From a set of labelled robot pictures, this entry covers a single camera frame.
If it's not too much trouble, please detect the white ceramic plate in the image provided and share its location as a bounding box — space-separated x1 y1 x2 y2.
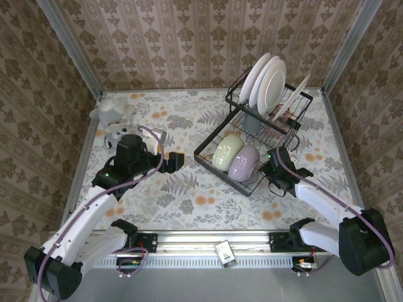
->
256 59 287 109

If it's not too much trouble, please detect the floral tablecloth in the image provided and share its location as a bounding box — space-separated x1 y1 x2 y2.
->
71 89 358 232

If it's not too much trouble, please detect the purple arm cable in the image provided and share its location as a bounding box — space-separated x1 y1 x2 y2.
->
37 125 165 301
276 133 396 278

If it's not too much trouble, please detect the blue white striped plate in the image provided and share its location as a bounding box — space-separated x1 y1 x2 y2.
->
272 72 312 122

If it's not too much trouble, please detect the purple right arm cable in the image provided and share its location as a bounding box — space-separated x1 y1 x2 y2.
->
276 133 396 278

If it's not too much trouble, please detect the aluminium frame post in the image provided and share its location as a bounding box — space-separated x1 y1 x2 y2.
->
321 0 383 94
36 0 103 97

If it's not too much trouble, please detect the small electronics board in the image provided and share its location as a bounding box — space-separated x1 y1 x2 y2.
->
292 256 319 272
116 258 142 269

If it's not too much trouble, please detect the fluffy grey white plush toy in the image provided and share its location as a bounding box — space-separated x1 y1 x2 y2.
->
89 96 138 126

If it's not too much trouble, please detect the black wire dish rack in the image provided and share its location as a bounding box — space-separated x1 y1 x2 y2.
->
193 83 314 198

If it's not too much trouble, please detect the pale green bowl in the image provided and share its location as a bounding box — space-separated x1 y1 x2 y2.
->
212 133 246 172

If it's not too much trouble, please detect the husky plush toy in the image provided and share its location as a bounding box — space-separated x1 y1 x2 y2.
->
103 122 133 148

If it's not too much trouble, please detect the aluminium table side rail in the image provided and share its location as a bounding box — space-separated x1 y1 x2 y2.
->
59 91 103 233
321 89 369 230

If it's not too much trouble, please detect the purple bowl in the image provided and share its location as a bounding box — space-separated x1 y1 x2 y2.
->
228 143 261 183

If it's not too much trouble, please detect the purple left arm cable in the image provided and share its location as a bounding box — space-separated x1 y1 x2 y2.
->
37 125 165 301

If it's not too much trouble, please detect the grey blue cup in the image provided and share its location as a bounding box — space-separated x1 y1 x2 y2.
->
242 105 263 133

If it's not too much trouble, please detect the white label tag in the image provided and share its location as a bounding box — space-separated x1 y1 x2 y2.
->
213 240 237 271

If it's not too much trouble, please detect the grey slotted cable duct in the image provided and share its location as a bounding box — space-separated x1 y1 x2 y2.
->
91 253 297 269

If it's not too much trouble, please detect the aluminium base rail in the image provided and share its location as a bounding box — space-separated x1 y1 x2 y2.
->
47 229 387 256

